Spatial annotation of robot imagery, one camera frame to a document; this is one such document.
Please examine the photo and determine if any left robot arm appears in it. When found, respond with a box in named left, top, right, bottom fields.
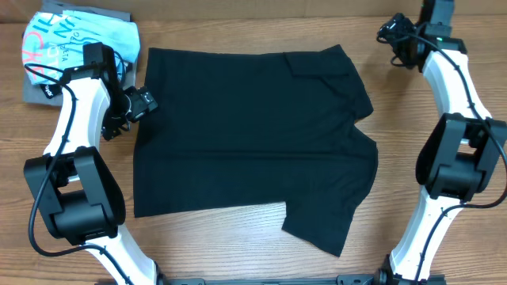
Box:
left=24, top=42, right=168, bottom=284

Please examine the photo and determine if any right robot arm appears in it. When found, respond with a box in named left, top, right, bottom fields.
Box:
left=368, top=0, right=506, bottom=284

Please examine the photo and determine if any grey folded garment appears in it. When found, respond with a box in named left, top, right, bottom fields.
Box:
left=22, top=0, right=132, bottom=107

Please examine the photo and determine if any black t-shirt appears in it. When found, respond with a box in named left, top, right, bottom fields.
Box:
left=133, top=45, right=378, bottom=256

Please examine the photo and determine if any light blue printed t-shirt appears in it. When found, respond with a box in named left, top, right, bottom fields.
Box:
left=21, top=10, right=140, bottom=79

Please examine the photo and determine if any black garment with white print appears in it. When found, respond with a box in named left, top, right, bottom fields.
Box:
left=40, top=84, right=63, bottom=99

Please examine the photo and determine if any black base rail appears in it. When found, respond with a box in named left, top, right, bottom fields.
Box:
left=164, top=274, right=374, bottom=285

